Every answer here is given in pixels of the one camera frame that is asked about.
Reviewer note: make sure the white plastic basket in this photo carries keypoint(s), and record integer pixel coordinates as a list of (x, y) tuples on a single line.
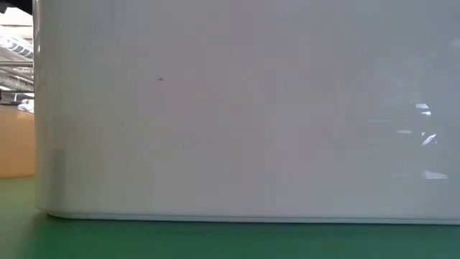
[(215, 108)]

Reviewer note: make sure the tan translucent plastic basket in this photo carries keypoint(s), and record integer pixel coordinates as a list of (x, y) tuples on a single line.
[(16, 144)]

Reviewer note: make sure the white black striped object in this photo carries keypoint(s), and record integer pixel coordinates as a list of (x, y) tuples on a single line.
[(16, 46)]

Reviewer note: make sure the grey metal rail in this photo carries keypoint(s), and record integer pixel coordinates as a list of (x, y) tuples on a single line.
[(16, 63)]

